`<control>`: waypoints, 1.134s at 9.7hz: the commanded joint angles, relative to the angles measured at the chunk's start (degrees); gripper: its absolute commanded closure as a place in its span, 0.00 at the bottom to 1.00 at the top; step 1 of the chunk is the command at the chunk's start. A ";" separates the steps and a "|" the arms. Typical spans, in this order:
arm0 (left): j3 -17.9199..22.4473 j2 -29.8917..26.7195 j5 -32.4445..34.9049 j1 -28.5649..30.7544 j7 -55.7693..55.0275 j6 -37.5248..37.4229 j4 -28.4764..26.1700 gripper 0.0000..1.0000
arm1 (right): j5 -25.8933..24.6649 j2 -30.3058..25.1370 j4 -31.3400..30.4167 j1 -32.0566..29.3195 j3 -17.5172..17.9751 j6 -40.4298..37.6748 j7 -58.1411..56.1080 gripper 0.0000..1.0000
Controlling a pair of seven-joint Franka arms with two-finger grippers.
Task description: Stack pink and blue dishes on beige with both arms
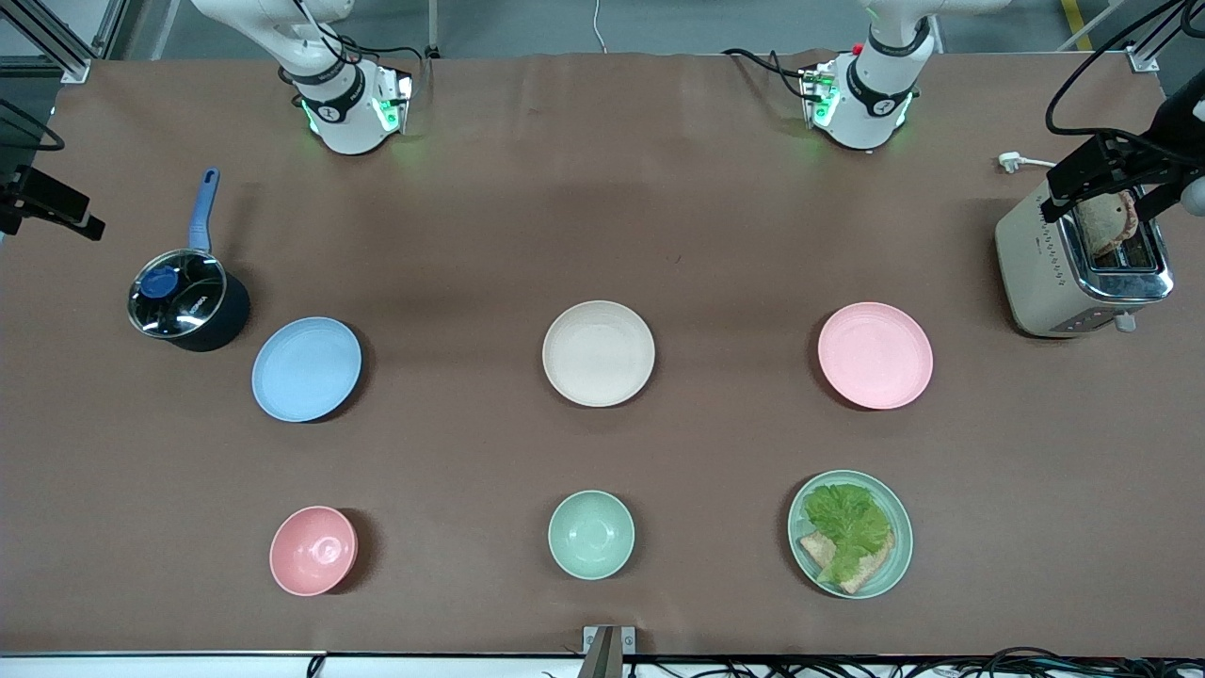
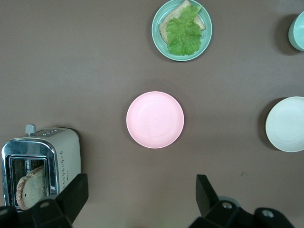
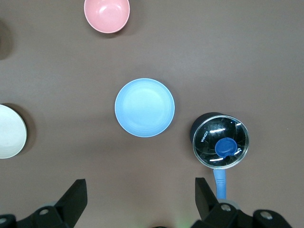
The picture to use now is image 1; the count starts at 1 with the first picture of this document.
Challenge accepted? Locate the pink plate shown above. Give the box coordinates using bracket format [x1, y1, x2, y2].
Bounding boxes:
[817, 302, 934, 411]

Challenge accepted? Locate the blue plate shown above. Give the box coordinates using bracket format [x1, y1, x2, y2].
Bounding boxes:
[251, 316, 362, 423]

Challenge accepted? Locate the brown toast slice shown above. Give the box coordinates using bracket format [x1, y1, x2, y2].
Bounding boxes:
[1076, 191, 1138, 257]

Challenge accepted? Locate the beige and chrome toaster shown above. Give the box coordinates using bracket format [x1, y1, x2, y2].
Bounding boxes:
[995, 179, 1175, 338]

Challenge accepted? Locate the glass lid with blue knob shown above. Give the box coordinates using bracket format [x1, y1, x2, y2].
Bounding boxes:
[128, 249, 228, 338]

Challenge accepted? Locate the green plate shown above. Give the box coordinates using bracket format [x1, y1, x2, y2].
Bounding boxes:
[788, 470, 914, 600]

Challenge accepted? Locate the green lettuce leaf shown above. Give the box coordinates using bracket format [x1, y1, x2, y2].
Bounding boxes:
[802, 483, 893, 585]

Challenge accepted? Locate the pink bowl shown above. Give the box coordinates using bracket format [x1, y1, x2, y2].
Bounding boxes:
[269, 506, 359, 597]

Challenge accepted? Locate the brown table cover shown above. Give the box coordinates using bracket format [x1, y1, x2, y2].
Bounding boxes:
[0, 49, 1205, 658]

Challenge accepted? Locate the brown bread slice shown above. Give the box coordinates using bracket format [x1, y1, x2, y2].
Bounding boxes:
[798, 530, 895, 595]

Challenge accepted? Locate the beige plate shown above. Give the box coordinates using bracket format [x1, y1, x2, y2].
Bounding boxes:
[542, 300, 656, 408]

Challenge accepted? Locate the green bowl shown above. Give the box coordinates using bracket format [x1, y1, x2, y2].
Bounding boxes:
[548, 490, 635, 580]

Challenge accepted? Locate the aluminium frame post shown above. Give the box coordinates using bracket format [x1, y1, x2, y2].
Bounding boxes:
[0, 0, 128, 84]
[1054, 0, 1205, 73]

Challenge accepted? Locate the black pot with blue handle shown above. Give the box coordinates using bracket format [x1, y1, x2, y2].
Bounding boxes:
[128, 168, 251, 353]

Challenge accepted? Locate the black left arm base cable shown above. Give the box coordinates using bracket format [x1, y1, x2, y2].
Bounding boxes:
[723, 47, 812, 99]

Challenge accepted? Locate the black arm base cable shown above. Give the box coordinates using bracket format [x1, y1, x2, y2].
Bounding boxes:
[723, 47, 812, 99]
[292, 0, 426, 69]

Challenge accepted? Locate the black right arm base cable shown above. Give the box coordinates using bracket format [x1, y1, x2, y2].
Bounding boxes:
[292, 0, 426, 69]

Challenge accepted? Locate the grey metal bracket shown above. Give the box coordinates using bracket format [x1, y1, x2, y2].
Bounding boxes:
[582, 625, 636, 678]

